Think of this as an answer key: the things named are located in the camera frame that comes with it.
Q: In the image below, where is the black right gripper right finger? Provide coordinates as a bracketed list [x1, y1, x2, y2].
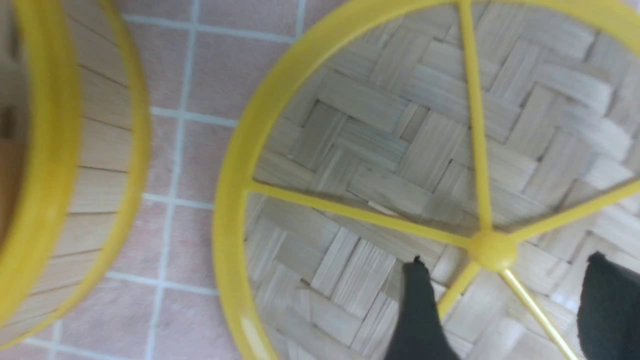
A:
[576, 251, 640, 360]

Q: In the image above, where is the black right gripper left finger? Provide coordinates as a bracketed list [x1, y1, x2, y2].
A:
[384, 256, 459, 360]

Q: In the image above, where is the yellow woven steamer lid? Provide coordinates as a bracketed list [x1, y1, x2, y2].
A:
[213, 0, 639, 360]

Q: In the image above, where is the yellow bamboo steamer base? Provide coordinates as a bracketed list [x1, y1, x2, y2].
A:
[1, 0, 153, 350]

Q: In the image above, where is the pink checkered tablecloth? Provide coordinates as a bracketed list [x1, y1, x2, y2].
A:
[0, 0, 352, 360]

